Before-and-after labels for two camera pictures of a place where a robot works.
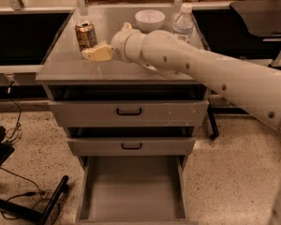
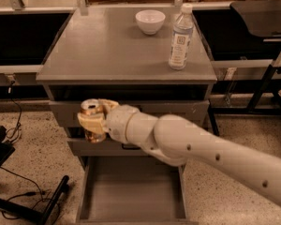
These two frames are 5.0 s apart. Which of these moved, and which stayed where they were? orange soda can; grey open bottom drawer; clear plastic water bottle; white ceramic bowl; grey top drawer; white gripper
Moved: white gripper; orange soda can
Stayed: clear plastic water bottle; grey open bottom drawer; white ceramic bowl; grey top drawer
